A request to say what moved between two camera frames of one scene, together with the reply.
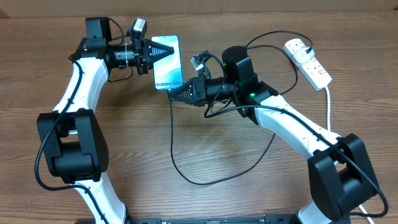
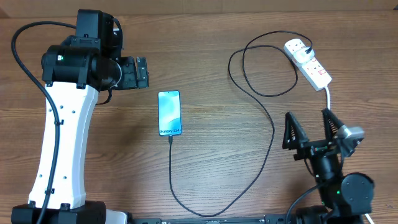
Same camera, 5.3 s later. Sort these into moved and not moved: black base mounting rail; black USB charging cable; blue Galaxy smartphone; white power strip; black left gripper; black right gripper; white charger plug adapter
Moved: black right gripper; black USB charging cable; black left gripper; blue Galaxy smartphone
Not moved: white power strip; black base mounting rail; white charger plug adapter
